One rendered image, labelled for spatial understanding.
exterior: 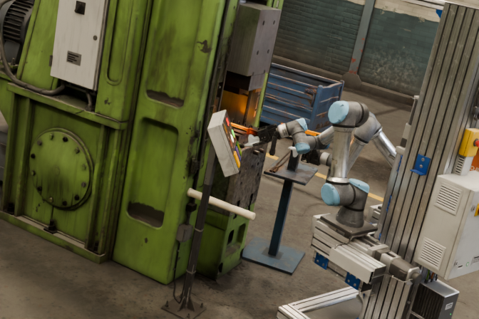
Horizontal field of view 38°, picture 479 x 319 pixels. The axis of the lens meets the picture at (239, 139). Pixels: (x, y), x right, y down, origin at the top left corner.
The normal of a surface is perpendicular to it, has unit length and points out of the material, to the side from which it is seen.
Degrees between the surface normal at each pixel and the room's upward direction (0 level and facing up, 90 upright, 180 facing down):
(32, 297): 0
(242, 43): 90
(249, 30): 90
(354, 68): 90
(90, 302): 0
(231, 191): 90
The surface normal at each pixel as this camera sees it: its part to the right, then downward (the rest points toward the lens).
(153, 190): -0.46, 0.16
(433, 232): -0.75, 0.04
